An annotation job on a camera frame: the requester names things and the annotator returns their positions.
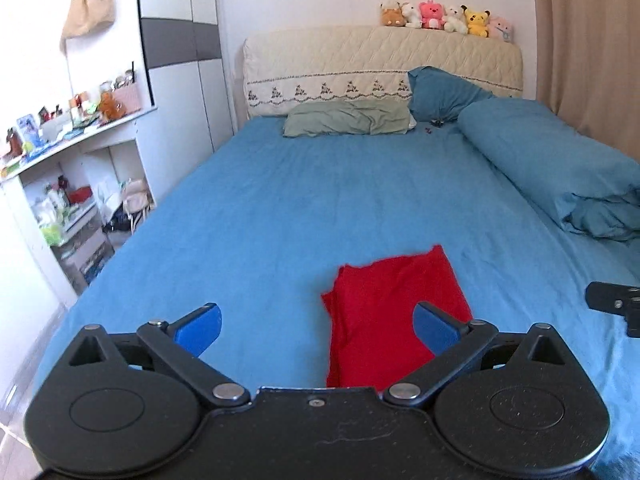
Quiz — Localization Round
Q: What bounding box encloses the green pillow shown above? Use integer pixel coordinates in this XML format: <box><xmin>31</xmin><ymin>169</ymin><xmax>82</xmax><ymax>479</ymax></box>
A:
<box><xmin>283</xmin><ymin>99</ymin><xmax>416</xmax><ymax>138</ymax></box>

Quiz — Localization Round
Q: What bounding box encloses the beige curtain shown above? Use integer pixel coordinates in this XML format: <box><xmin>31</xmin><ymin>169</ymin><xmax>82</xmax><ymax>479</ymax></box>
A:
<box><xmin>535</xmin><ymin>0</ymin><xmax>639</xmax><ymax>159</ymax></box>

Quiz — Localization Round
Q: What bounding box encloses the blue bed sheet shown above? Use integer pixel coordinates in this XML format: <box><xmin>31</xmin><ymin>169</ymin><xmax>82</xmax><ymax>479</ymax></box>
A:
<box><xmin>37</xmin><ymin>117</ymin><xmax>639</xmax><ymax>479</ymax></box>

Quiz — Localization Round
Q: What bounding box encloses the dark blue pillow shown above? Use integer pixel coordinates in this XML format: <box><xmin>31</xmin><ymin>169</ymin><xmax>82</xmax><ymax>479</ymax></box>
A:
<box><xmin>408</xmin><ymin>66</ymin><xmax>494</xmax><ymax>122</ymax></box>

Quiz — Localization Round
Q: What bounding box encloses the white grey wardrobe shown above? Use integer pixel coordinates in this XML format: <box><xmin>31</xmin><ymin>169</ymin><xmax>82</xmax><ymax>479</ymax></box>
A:
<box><xmin>137</xmin><ymin>0</ymin><xmax>234</xmax><ymax>203</ymax></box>

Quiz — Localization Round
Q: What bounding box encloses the brown bear plush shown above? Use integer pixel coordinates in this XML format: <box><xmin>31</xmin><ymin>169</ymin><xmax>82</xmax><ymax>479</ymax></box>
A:
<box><xmin>380</xmin><ymin>0</ymin><xmax>407</xmax><ymax>27</ymax></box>

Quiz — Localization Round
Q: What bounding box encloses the pink plush toy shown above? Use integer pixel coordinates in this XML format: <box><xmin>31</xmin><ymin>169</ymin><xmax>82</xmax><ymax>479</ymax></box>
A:
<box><xmin>419</xmin><ymin>0</ymin><xmax>444</xmax><ymax>29</ymax></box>

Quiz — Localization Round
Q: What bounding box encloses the white shelf unit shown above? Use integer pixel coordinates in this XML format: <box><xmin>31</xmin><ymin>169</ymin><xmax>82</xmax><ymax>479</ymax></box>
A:
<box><xmin>0</xmin><ymin>0</ymin><xmax>160</xmax><ymax>311</ymax></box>

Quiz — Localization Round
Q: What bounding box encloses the orange plush on shelf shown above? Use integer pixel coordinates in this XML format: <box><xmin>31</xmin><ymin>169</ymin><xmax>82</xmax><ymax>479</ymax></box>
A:
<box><xmin>98</xmin><ymin>91</ymin><xmax>127</xmax><ymax>125</ymax></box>

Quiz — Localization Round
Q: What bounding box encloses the white plush toy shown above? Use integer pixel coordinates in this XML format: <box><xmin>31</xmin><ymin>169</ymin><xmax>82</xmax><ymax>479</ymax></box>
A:
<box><xmin>400</xmin><ymin>2</ymin><xmax>422</xmax><ymax>29</ymax></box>

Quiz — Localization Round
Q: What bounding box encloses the cream quilted headboard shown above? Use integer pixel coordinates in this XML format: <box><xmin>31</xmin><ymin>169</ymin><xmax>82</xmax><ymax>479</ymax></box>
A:
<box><xmin>242</xmin><ymin>26</ymin><xmax>523</xmax><ymax>118</ymax></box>

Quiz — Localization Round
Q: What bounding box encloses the small chair under desk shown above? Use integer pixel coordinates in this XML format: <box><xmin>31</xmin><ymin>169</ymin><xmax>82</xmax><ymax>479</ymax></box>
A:
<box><xmin>120</xmin><ymin>179</ymin><xmax>152</xmax><ymax>233</ymax></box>

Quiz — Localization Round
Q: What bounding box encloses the pink storage box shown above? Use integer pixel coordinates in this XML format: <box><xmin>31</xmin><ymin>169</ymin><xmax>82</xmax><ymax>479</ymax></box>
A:
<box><xmin>113</xmin><ymin>82</ymin><xmax>142</xmax><ymax>115</ymax></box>

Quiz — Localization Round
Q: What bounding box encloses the beige hanging handbag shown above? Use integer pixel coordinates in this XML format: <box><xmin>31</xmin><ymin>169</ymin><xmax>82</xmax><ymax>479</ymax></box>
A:
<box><xmin>61</xmin><ymin>0</ymin><xmax>116</xmax><ymax>41</ymax></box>

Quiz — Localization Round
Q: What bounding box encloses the white bear plush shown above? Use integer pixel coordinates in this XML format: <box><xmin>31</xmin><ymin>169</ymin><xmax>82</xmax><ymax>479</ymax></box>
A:
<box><xmin>442</xmin><ymin>6</ymin><xmax>469</xmax><ymax>35</ymax></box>

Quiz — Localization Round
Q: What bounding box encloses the yellow pikachu plush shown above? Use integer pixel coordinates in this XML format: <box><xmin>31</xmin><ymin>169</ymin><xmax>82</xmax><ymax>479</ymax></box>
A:
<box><xmin>461</xmin><ymin>6</ymin><xmax>490</xmax><ymax>38</ymax></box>

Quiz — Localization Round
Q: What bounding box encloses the blue rolled duvet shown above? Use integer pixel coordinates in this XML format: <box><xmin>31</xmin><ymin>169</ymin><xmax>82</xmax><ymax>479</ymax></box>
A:
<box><xmin>458</xmin><ymin>98</ymin><xmax>639</xmax><ymax>242</ymax></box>

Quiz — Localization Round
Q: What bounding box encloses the light pink plush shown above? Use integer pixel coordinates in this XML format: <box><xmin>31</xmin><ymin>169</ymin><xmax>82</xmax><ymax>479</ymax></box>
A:
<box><xmin>488</xmin><ymin>16</ymin><xmax>513</xmax><ymax>44</ymax></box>

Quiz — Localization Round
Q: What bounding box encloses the red small garment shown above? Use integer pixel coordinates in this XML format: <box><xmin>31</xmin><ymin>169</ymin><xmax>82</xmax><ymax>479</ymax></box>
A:
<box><xmin>322</xmin><ymin>245</ymin><xmax>473</xmax><ymax>391</ymax></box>

